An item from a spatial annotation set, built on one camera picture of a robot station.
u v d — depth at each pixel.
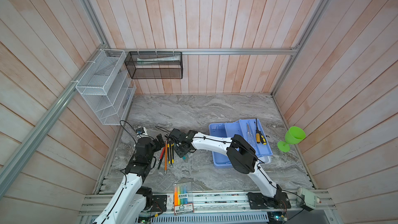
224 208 0.73
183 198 0.74
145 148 0.60
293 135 0.79
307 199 0.70
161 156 0.89
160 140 0.76
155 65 1.04
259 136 0.84
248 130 0.88
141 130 0.71
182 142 0.68
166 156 0.88
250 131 0.88
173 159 0.88
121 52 0.84
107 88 0.66
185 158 0.87
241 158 0.55
